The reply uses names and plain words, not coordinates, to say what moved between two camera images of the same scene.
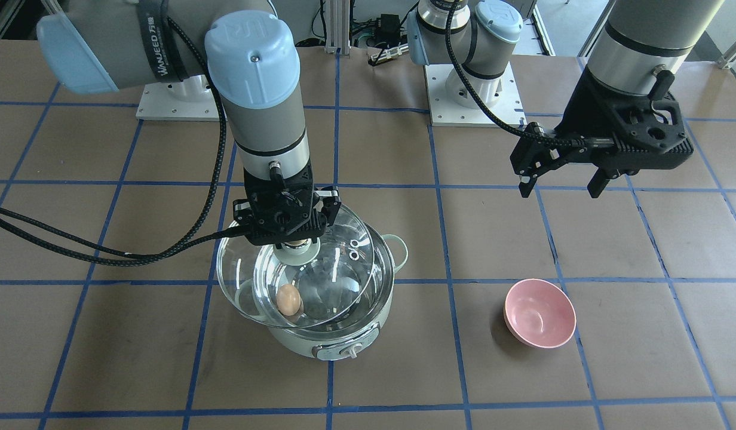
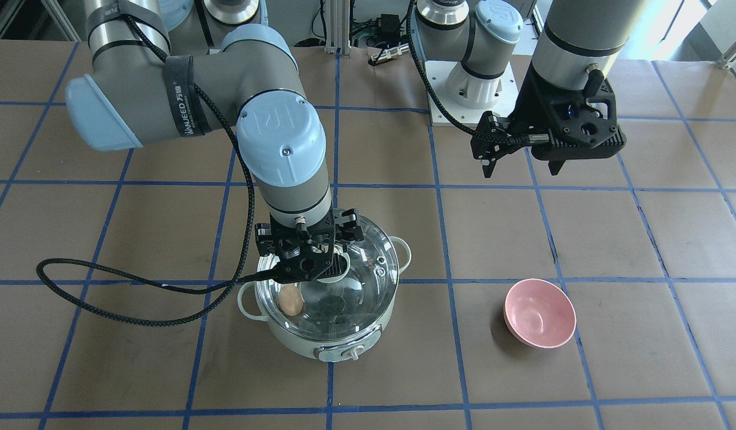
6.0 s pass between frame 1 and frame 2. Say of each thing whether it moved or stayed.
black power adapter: stayed
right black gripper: moved
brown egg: stayed
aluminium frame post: stayed
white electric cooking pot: stayed
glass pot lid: moved
